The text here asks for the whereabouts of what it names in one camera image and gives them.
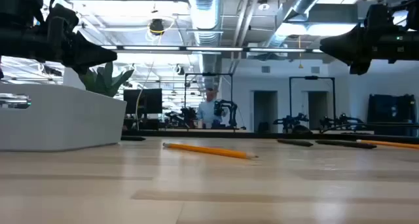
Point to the background wooden table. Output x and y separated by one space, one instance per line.
343 132

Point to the long ceiling light strip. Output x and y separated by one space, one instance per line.
212 49

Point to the background black robot arm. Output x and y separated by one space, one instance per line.
229 112
183 117
340 120
291 122

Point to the person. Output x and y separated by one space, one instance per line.
209 112

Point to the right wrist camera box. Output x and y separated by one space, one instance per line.
381 17

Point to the yellow hanging pendant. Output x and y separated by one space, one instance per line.
300 66

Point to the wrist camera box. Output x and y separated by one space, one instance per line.
381 17
62 17

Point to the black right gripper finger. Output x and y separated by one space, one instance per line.
359 68
347 47

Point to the black ceiling camera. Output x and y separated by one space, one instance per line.
180 69

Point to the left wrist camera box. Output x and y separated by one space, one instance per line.
62 17

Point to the round white ceiling fixture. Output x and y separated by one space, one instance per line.
264 6

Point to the black aluminium rail frame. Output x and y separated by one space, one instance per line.
229 134

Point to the background black station frame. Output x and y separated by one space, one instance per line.
209 74
311 77

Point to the background black monitor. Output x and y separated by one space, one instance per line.
144 101

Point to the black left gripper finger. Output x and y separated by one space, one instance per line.
85 69
88 52

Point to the snake plant in white pot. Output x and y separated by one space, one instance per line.
104 81

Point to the black pen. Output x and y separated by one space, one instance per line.
294 142
132 138
345 144

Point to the orange yellow pencil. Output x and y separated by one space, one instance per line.
389 143
209 150

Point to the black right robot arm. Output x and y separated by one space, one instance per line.
414 14

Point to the dark blue rack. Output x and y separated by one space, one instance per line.
391 114

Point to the light grey plastic bin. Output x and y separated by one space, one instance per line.
65 119

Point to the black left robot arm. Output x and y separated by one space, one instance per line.
16 4

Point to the silver ventilation duct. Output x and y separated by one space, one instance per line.
304 1
204 14

